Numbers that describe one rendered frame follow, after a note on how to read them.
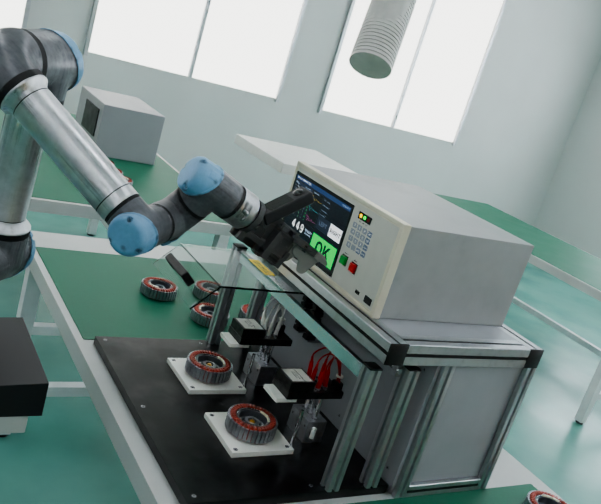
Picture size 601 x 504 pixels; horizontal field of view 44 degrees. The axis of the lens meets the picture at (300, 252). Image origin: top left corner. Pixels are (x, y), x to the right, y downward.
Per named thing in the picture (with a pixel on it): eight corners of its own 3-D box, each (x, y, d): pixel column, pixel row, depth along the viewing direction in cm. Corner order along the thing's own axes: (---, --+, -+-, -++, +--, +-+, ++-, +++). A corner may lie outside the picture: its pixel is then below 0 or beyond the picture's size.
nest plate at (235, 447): (231, 458, 152) (232, 452, 151) (203, 416, 163) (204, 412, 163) (292, 454, 160) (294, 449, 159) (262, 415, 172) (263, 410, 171)
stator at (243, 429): (237, 447, 154) (241, 431, 153) (215, 416, 163) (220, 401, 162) (282, 444, 160) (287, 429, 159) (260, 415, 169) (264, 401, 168)
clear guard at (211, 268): (189, 309, 156) (196, 283, 154) (152, 264, 175) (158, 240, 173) (316, 317, 174) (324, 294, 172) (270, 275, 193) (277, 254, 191)
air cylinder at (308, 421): (301, 443, 165) (308, 421, 164) (286, 424, 171) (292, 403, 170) (320, 442, 168) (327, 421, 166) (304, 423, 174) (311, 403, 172)
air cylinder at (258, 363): (254, 385, 184) (260, 366, 183) (242, 370, 190) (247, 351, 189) (272, 385, 187) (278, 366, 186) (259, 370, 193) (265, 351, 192)
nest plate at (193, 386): (188, 394, 171) (189, 389, 170) (166, 361, 183) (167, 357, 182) (245, 394, 179) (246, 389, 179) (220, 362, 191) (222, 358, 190)
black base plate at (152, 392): (184, 514, 134) (187, 503, 134) (93, 343, 185) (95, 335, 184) (385, 493, 160) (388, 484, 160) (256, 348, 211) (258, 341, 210)
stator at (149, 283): (157, 284, 234) (159, 273, 233) (183, 299, 228) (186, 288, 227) (131, 289, 224) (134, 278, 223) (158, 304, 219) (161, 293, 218)
